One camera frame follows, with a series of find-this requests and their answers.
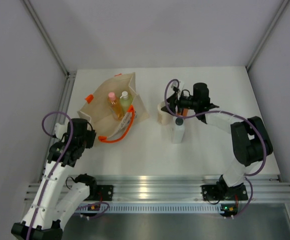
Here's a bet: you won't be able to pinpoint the slotted cable duct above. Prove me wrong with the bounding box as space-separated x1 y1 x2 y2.
74 203 225 214

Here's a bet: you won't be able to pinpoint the right aluminium frame post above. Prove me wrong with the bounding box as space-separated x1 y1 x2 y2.
245 0 290 73

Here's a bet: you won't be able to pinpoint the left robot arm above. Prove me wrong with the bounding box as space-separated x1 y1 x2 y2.
11 118 97 240

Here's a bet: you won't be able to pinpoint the green pump bottle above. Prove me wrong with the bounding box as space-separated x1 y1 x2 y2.
119 91 133 114

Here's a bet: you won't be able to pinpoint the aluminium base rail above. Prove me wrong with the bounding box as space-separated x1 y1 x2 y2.
24 174 290 202

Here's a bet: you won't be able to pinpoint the left aluminium frame post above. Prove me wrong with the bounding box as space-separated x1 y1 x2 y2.
21 0 69 76

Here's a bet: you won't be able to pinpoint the white bottle dark grey cap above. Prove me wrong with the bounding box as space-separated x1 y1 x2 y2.
171 117 186 144

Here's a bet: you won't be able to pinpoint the aluminium frame post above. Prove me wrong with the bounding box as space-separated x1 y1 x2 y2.
21 0 69 76
245 0 290 73

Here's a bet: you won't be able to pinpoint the beige round cap bottle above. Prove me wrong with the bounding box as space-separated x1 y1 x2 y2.
157 101 173 126

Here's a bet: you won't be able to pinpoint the blue orange pump bottle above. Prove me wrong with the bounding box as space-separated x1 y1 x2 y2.
178 91 190 118

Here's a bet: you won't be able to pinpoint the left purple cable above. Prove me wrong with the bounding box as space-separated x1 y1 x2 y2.
24 111 74 240

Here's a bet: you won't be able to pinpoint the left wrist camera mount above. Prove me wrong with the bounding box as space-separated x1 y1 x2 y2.
54 123 67 139

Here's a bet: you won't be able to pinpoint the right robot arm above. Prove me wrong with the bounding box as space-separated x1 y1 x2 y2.
162 79 273 205

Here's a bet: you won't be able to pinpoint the orange bottle pink cap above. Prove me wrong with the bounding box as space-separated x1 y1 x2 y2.
107 92 124 121

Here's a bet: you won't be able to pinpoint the beige canvas bag orange handles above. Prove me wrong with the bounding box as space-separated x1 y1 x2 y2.
77 72 149 144

